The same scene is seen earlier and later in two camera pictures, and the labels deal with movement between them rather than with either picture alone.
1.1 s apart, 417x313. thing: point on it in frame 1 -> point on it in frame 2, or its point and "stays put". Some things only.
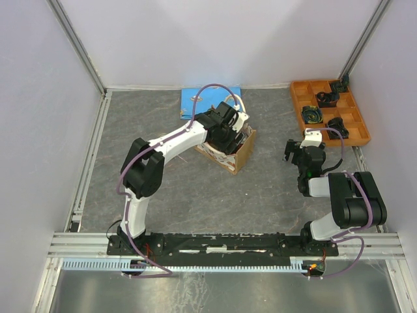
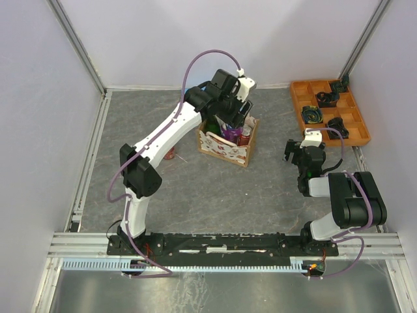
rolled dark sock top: [341, 86] stays put
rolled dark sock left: [312, 115] stays put
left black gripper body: [225, 141] -> [230, 108]
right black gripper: [292, 147] stays put
